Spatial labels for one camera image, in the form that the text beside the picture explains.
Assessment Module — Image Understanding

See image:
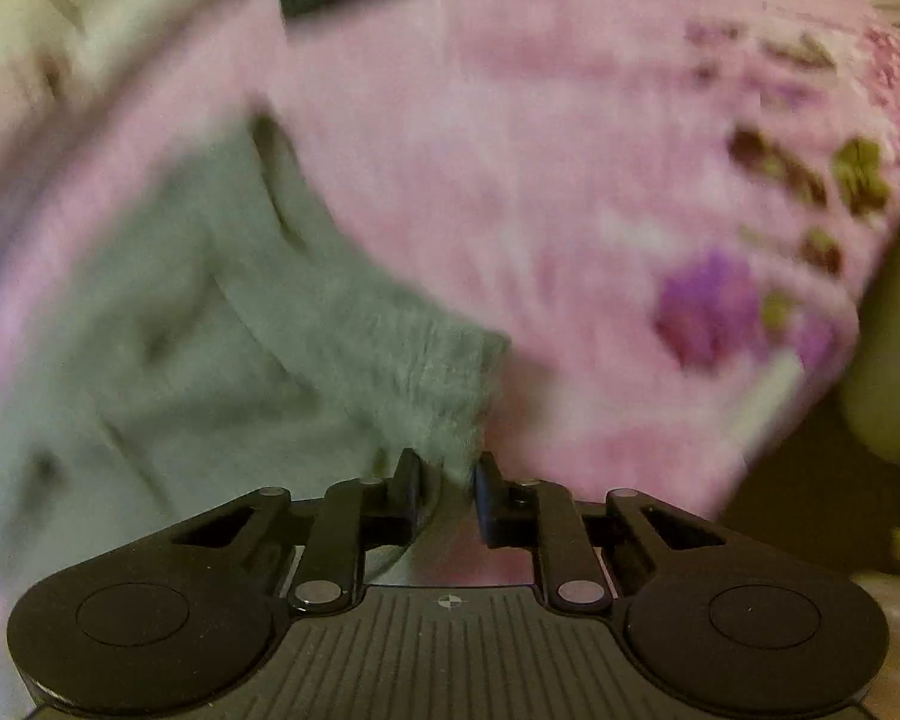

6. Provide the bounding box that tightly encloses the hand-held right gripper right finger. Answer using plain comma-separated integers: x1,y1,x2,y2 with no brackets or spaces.
472,452,777,614

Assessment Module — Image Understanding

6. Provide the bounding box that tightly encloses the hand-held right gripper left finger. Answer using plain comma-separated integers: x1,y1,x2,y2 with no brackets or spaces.
120,448,424,614

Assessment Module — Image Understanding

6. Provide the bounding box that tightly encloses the grey sweater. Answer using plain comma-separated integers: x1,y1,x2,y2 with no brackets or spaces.
0,114,512,661

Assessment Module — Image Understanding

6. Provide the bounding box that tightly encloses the pink floral blanket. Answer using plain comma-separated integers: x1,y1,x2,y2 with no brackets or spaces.
0,0,900,691

